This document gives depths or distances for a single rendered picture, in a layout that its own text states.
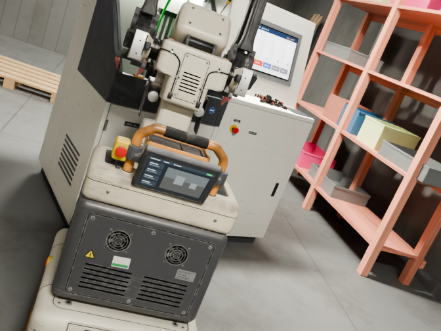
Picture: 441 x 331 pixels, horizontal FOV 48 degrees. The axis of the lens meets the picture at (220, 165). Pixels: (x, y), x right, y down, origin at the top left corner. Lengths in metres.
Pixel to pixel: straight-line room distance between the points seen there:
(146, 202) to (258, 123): 1.48
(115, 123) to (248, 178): 0.99
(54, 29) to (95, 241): 6.22
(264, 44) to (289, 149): 0.69
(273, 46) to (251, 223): 1.19
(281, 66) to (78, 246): 2.02
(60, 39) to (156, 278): 6.25
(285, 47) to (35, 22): 5.08
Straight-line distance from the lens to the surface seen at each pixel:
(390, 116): 4.77
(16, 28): 7.87
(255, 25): 2.15
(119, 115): 2.59
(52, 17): 7.76
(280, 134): 3.15
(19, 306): 2.29
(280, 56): 3.31
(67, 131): 3.04
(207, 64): 1.90
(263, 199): 3.31
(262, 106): 2.98
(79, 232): 1.72
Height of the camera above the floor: 1.40
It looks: 16 degrees down
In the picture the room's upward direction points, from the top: 21 degrees clockwise
